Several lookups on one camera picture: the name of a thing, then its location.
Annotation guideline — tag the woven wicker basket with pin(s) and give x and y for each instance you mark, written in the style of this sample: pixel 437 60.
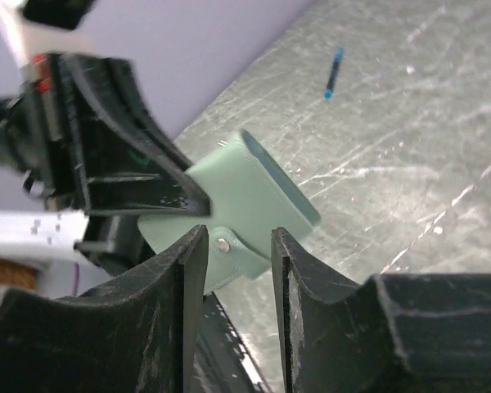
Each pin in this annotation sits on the woven wicker basket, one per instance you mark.
pixel 18 275

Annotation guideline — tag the mint green card holder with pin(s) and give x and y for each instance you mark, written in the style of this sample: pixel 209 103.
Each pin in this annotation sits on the mint green card holder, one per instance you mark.
pixel 250 195

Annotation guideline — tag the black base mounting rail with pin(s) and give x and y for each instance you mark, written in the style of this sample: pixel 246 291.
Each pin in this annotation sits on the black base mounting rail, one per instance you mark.
pixel 222 361

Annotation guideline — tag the blue pen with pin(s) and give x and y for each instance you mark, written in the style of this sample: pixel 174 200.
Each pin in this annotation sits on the blue pen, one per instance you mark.
pixel 335 67

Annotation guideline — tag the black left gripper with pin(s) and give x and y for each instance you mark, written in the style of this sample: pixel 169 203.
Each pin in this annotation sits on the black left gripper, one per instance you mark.
pixel 80 136

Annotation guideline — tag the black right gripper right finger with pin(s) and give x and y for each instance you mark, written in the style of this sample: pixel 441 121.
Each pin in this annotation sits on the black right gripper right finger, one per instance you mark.
pixel 401 332

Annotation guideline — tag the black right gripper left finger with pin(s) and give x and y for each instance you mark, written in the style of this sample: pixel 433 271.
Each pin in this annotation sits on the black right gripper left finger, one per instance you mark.
pixel 134 333

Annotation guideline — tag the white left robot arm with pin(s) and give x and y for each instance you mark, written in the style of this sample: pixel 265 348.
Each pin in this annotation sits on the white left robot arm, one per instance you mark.
pixel 32 27

